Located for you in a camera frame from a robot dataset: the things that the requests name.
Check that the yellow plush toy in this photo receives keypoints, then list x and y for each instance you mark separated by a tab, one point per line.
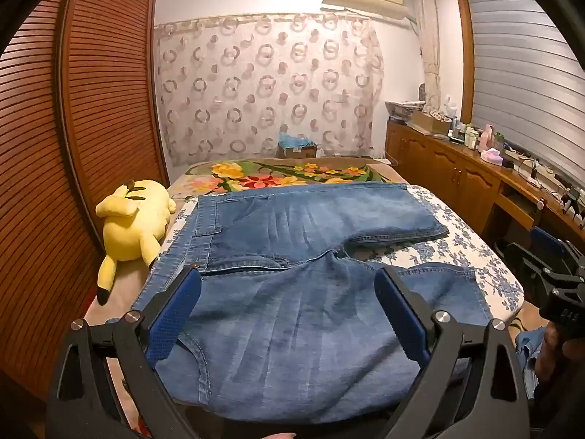
132	224

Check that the blue floral bedsheet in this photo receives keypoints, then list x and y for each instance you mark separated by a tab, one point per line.
461	238

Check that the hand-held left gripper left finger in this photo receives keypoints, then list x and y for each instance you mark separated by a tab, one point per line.
176	311

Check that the small cardboard box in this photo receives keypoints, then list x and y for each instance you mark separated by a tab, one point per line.
301	151

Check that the long wooden cabinet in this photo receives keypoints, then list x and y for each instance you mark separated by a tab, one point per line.
457	178

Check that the beige lace curtain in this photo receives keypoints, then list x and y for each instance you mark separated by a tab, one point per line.
427	45

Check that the open cardboard box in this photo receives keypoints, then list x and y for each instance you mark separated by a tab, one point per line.
429	122

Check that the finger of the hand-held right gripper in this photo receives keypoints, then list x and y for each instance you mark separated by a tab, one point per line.
546	239
525	260

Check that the pink tissue pack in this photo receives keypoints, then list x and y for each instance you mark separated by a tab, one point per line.
491	156

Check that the pink bottle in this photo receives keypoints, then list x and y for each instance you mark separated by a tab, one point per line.
488	136

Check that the person's right hand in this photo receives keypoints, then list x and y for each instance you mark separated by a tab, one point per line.
550	352

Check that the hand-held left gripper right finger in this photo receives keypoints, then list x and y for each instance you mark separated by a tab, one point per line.
402	311

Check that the grey window blind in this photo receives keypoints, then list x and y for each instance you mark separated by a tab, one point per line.
525	77

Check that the crumpled blue bag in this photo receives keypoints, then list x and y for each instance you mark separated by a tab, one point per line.
295	138

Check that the wooden louvered wardrobe door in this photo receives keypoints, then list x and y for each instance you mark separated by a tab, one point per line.
32	192
109	77

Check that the blue denim pants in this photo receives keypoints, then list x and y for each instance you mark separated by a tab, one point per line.
297	329

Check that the colourful floral blanket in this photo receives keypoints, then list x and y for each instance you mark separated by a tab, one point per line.
256	173

